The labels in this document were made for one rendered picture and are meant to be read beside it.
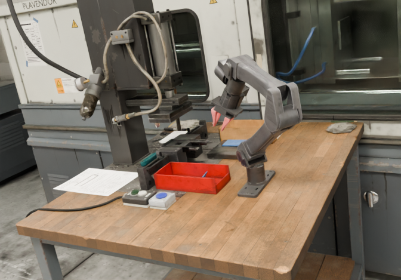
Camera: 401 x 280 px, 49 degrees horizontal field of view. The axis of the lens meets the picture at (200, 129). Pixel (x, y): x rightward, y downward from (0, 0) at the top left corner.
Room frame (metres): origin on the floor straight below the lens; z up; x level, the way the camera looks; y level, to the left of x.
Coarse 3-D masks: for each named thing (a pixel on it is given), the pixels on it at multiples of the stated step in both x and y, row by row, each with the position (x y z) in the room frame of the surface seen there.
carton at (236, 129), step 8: (232, 120) 1.99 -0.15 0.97; (240, 120) 1.97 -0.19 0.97; (248, 120) 1.95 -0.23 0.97; (256, 120) 1.93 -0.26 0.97; (224, 128) 1.88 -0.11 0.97; (232, 128) 1.87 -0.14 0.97; (240, 128) 1.84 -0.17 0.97; (248, 128) 1.83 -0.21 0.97; (256, 128) 1.81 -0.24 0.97; (224, 136) 1.89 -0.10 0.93; (232, 136) 1.87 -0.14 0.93; (240, 136) 1.85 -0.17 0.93; (248, 136) 1.83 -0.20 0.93
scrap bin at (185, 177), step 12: (168, 168) 1.58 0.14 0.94; (180, 168) 1.58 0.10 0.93; (192, 168) 1.55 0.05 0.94; (204, 168) 1.52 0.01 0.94; (216, 168) 1.50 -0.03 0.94; (228, 168) 1.47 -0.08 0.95; (156, 180) 1.50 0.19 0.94; (168, 180) 1.47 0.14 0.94; (180, 180) 1.44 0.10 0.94; (192, 180) 1.42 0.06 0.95; (204, 180) 1.39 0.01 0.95; (216, 180) 1.48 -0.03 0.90; (228, 180) 1.46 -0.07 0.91; (204, 192) 1.40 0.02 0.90; (216, 192) 1.37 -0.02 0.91
